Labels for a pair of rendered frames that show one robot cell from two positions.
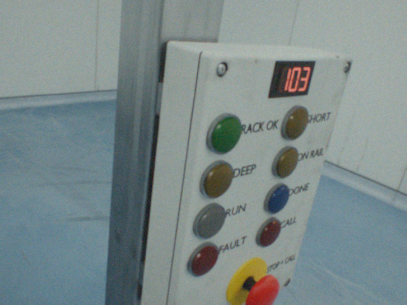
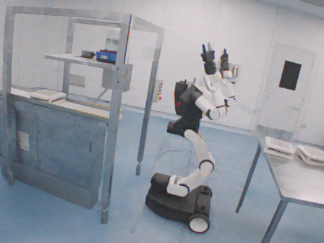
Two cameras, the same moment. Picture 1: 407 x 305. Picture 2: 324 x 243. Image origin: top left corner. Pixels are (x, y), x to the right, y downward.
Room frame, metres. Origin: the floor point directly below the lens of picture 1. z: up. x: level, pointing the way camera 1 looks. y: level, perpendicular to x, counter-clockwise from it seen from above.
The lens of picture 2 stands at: (-1.89, 1.49, 1.57)
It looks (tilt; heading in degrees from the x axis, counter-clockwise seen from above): 17 degrees down; 324
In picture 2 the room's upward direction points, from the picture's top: 10 degrees clockwise
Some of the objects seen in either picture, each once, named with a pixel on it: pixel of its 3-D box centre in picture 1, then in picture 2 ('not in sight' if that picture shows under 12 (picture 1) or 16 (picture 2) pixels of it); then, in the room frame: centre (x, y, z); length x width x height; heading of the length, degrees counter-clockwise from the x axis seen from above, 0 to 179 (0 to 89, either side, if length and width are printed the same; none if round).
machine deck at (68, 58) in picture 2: not in sight; (89, 61); (0.03, 0.87, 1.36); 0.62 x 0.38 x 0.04; 43
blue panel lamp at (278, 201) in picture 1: (278, 199); not in sight; (0.31, -0.07, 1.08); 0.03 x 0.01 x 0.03; 133
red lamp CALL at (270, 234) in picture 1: (270, 233); not in sight; (0.31, -0.07, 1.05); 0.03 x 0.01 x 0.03; 133
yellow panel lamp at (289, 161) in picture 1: (287, 163); not in sight; (0.31, -0.07, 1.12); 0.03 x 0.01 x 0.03; 133
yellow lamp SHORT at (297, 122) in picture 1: (296, 123); not in sight; (0.31, -0.07, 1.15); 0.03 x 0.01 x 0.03; 133
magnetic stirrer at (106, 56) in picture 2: not in sight; (113, 56); (-0.06, 0.71, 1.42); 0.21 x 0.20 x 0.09; 133
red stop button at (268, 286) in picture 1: (251, 285); not in sight; (0.30, -0.06, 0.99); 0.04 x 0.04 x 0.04; 43
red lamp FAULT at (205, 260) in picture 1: (205, 260); not in sight; (0.26, -0.01, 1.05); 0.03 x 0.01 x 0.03; 133
